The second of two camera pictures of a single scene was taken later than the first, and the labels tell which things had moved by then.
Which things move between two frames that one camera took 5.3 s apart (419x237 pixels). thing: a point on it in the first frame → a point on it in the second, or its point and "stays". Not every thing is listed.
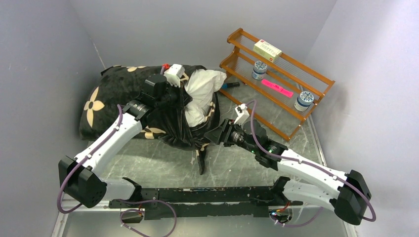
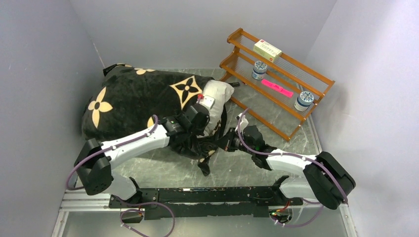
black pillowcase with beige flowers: [112, 88] stays
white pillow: [201, 85] → [222, 92]
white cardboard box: [267, 51] stays
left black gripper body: [176, 97] → [198, 129]
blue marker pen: [227, 85] stays
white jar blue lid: [304, 99] stays
